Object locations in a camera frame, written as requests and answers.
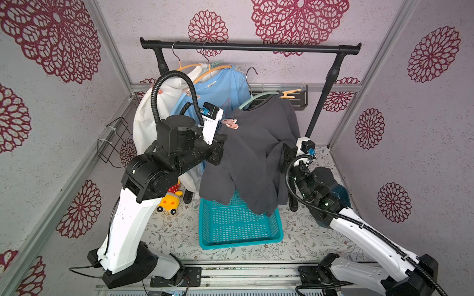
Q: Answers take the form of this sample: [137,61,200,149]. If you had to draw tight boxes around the teal plastic clothespin bin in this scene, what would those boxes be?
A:
[331,184,352,208]

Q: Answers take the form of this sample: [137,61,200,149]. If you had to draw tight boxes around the dark grey t-shirt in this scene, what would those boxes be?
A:
[199,94,301,217]

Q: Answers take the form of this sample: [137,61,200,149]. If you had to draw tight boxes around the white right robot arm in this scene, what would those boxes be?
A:
[281,138,447,296]

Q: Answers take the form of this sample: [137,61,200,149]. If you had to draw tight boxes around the black clothes rack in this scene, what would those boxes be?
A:
[139,36,363,212]

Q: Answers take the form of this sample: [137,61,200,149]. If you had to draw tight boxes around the wooden hanger with metal hook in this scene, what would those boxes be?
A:
[172,41,201,73]

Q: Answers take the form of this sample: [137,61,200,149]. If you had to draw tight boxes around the black wire wall rack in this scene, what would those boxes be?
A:
[96,117,137,168]

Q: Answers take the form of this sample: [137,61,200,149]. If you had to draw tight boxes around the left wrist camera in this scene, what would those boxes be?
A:
[201,102,223,145]

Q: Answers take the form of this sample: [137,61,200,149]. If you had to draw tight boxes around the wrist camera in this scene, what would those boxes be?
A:
[201,102,223,145]
[296,137,316,157]

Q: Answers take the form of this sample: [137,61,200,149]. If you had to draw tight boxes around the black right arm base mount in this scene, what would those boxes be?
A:
[297,253,343,287]

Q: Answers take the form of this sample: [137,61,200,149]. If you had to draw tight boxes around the pale green hanger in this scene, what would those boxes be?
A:
[237,66,280,111]

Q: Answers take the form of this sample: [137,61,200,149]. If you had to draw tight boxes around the black wall shelf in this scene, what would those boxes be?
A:
[249,84,308,111]

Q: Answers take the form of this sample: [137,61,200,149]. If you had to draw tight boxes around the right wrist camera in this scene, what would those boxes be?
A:
[296,137,316,157]

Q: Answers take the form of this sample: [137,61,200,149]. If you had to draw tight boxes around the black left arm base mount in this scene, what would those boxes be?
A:
[150,254,202,288]

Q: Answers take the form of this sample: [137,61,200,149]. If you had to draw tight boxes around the salmon pink clothespin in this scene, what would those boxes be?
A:
[221,119,239,130]

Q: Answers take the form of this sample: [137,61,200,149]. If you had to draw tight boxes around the mint green clothespin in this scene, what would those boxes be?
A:
[210,60,223,69]

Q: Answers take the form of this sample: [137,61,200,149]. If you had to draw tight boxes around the light blue t-shirt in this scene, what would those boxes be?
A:
[171,65,253,127]

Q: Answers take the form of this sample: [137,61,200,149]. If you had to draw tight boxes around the peach beige clothespin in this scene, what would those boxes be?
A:
[181,88,201,100]

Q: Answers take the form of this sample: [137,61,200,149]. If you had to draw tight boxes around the teal perforated tray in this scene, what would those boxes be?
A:
[199,192,284,250]

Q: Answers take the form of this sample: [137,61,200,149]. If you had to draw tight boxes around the yellow plush toy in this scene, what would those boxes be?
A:
[156,181,183,215]

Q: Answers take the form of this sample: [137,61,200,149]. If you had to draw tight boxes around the tan yellow clothespin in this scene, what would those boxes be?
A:
[280,88,302,99]

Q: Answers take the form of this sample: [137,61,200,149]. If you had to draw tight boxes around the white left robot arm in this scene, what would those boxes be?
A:
[88,70,227,289]

